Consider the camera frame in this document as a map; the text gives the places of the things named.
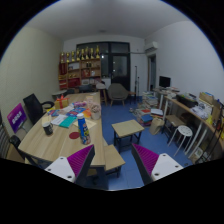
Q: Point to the small wooden side table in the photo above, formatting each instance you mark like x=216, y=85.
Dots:
x=127, y=128

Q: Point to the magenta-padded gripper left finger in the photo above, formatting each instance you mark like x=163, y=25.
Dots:
x=80, y=160

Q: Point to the white air conditioner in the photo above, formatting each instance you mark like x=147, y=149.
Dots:
x=151, y=46

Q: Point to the square wooden stool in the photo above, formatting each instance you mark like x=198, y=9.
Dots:
x=175, y=120

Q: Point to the wooden bench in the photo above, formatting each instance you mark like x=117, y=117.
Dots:
x=113, y=157

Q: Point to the pink packet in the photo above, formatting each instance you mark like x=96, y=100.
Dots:
x=80, y=104

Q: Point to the black office chair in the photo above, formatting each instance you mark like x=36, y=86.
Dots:
x=32, y=106

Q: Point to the pile of books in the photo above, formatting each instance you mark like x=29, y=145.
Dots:
x=146, y=110

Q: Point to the long wooden wall desk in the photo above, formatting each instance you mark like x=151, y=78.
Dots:
x=186, y=108

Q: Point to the black mug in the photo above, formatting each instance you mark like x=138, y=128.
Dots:
x=48, y=129

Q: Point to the purple sign board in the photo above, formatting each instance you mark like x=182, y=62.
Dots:
x=16, y=116

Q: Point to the blue drink bottle white cap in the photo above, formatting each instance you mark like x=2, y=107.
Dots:
x=83, y=131

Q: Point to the white round stool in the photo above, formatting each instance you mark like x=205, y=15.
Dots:
x=182, y=130

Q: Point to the yellow gift box red ribbon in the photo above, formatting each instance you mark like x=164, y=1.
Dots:
x=61, y=102

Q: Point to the beige tote bag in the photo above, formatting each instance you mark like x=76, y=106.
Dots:
x=156, y=126

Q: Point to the blue printed book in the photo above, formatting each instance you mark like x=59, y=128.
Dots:
x=76, y=111

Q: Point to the white booklet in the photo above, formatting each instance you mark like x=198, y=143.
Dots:
x=59, y=119

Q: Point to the tan paper envelope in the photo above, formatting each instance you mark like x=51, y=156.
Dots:
x=92, y=124

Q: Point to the black computer monitor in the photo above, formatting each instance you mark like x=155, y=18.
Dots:
x=164, y=81

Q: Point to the black slatted chair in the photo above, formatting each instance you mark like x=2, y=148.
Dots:
x=6, y=140

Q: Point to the flat round red coaster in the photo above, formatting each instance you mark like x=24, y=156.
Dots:
x=74, y=135

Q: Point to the teal book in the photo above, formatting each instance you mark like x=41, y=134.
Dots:
x=68, y=122

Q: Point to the pink flowers in white pot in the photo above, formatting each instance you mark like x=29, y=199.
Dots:
x=95, y=111

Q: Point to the grey armchair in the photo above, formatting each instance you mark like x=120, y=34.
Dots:
x=117, y=91

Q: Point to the pale yellow notebook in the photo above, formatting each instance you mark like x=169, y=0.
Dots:
x=46, y=119

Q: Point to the dark glass door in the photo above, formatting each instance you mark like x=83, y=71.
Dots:
x=120, y=66

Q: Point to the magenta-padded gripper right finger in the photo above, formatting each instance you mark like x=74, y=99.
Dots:
x=148, y=160

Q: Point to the wooden shelf unit with trophies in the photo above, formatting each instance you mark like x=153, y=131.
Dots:
x=80, y=68

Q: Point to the black tripod stand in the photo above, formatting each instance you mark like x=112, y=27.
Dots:
x=135, y=83

